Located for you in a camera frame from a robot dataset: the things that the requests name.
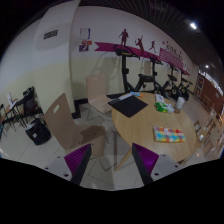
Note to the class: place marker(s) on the white paper cup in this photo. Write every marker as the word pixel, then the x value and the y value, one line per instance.
pixel 179 103

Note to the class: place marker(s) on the green tissue pack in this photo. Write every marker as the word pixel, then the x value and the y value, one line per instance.
pixel 163 107

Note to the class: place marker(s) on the round wooden table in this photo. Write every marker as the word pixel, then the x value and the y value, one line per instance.
pixel 139 129

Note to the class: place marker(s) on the black exercise bike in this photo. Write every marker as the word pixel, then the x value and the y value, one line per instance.
pixel 180 90

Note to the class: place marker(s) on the near beige wooden chair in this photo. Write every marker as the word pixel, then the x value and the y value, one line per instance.
pixel 70 135

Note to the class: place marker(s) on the blue white paper sheet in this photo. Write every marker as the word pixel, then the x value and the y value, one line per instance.
pixel 130 94

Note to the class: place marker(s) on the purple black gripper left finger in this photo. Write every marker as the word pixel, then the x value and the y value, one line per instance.
pixel 77 162

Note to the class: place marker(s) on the wooden chair at right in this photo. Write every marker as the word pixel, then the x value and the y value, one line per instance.
pixel 208 133

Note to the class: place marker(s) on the colourful checkered folded towel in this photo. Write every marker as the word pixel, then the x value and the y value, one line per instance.
pixel 168 135

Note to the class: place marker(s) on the black mat on table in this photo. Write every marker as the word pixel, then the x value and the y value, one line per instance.
pixel 128 106

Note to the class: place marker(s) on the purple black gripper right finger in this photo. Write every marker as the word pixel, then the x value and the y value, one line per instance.
pixel 145 160

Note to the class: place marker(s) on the black folding desk left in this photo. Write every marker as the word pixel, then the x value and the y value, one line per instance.
pixel 19 110

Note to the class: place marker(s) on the beige wooden chair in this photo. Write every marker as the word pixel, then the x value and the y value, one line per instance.
pixel 70 135
pixel 96 93

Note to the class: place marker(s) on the white wall poster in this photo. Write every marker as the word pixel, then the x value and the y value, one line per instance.
pixel 84 34

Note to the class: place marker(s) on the black bag on floor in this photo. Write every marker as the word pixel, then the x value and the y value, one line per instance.
pixel 38 132

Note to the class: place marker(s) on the far beige wooden chair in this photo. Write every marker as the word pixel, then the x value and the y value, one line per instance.
pixel 96 93

